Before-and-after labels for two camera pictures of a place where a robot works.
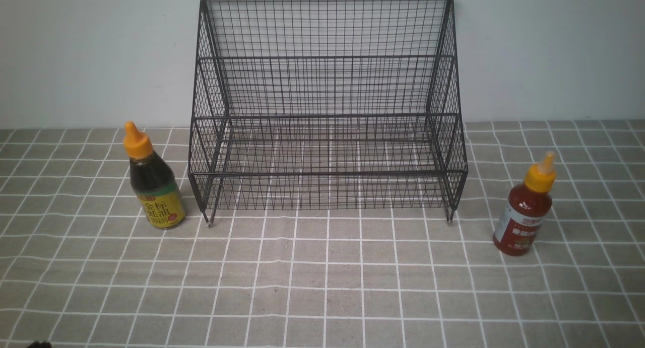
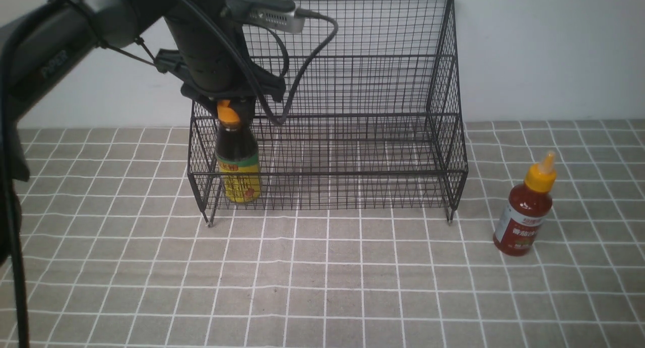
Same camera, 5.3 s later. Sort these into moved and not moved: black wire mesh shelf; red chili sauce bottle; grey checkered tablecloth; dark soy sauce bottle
Moved: dark soy sauce bottle
Not moved: black wire mesh shelf; grey checkered tablecloth; red chili sauce bottle
